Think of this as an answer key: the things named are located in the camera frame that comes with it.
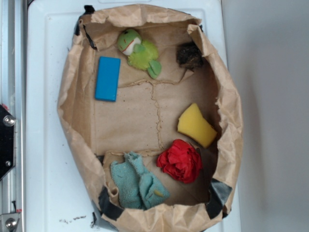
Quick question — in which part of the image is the green plush animal toy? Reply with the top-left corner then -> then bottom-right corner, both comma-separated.
117,29 -> 162,79

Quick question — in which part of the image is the brown paper bag tray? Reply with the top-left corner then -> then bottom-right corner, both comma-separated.
57,4 -> 243,232

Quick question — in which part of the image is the yellow sponge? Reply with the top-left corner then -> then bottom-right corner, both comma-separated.
177,103 -> 217,148

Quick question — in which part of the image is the red crumpled paper flower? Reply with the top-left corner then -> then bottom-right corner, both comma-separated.
156,139 -> 202,184

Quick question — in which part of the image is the blue wooden block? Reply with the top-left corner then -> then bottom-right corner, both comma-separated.
95,57 -> 121,102

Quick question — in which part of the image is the dark brown fuzzy ball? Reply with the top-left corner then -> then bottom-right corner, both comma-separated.
176,43 -> 203,70

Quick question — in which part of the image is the teal terry cloth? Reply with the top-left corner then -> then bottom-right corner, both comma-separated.
110,152 -> 170,210

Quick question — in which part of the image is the white plastic tray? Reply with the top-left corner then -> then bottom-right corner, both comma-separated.
25,0 -> 242,232

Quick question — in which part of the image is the black metal bracket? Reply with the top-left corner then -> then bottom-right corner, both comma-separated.
0,105 -> 16,180

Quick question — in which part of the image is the aluminium frame rail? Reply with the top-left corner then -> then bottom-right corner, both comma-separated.
0,0 -> 27,232

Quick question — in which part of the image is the silver corner bracket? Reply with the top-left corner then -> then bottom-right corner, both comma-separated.
0,213 -> 20,232

